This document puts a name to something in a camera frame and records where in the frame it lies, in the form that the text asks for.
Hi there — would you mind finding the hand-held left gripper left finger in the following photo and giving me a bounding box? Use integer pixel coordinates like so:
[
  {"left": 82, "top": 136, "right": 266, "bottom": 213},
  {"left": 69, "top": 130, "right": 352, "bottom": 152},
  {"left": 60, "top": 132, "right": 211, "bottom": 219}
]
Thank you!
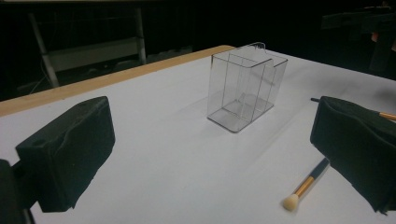
[{"left": 12, "top": 95, "right": 117, "bottom": 214}]

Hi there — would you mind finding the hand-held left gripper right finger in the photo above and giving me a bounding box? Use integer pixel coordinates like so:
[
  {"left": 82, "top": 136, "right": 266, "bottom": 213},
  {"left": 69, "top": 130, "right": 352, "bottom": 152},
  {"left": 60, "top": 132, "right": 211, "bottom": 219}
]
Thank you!
[{"left": 309, "top": 95, "right": 396, "bottom": 216}]

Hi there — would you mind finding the makeup brush black handle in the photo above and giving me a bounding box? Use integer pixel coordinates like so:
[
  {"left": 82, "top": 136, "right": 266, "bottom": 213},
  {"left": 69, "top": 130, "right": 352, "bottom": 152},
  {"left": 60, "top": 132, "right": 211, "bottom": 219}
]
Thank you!
[
  {"left": 282, "top": 157, "right": 331, "bottom": 213},
  {"left": 310, "top": 97, "right": 396, "bottom": 121}
]

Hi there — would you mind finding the clear acrylic organizer box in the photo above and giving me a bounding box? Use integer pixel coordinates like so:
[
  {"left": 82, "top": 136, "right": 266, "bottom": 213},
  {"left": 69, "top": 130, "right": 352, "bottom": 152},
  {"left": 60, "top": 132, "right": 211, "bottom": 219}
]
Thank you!
[{"left": 206, "top": 41, "right": 289, "bottom": 133}]

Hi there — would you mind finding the grey metal stand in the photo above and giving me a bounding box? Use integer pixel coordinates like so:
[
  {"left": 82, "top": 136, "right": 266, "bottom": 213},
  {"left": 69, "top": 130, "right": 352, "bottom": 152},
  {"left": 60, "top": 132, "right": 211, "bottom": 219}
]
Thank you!
[{"left": 27, "top": 7, "right": 148, "bottom": 90}]

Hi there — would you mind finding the white table mat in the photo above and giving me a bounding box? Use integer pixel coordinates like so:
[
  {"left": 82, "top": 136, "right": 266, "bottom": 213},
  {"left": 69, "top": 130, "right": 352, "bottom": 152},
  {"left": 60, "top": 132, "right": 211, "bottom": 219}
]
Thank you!
[{"left": 0, "top": 49, "right": 396, "bottom": 224}]

